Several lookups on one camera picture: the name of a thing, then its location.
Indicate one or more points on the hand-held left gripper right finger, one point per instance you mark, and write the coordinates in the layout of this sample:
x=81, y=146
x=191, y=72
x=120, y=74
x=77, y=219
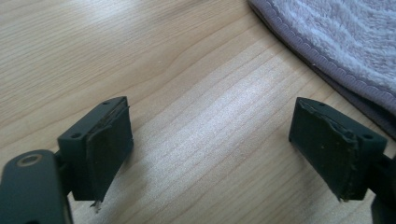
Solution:
x=330, y=146

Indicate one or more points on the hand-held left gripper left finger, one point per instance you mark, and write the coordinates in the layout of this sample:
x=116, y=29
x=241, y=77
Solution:
x=102, y=152

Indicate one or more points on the light purple fluffy towel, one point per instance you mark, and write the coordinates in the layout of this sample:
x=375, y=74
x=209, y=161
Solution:
x=342, y=40

